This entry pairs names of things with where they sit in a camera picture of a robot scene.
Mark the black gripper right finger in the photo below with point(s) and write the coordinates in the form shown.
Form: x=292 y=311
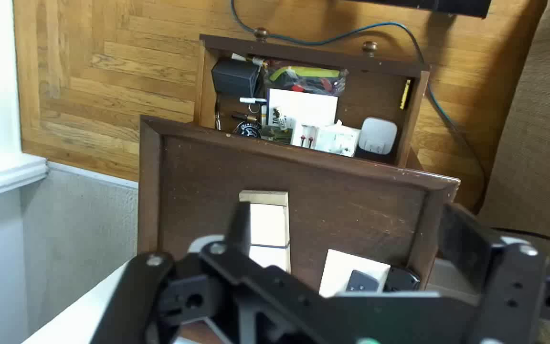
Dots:
x=464 y=242

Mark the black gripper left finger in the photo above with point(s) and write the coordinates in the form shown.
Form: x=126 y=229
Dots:
x=239 y=229

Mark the wooden block bundle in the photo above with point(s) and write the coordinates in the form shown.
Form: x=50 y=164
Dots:
x=269 y=229

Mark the open wooden drawer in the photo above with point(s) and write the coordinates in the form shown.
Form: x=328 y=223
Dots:
x=372 y=87

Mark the black remote on notepad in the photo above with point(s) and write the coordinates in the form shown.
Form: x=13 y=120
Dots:
x=361 y=284

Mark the white square hub device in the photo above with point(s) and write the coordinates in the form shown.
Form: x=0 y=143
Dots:
x=376 y=137

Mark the white medicine box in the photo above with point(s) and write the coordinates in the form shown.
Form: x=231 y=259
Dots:
x=328 y=139

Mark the white paper card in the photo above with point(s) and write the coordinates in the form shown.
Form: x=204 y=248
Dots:
x=302 y=108

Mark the gold lighter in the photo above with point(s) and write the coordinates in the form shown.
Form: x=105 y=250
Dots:
x=403 y=101

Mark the black power adapter box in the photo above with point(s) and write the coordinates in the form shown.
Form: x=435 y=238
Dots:
x=235 y=78

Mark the plastic bag with cables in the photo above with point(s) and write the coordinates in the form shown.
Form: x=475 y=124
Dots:
x=307 y=80

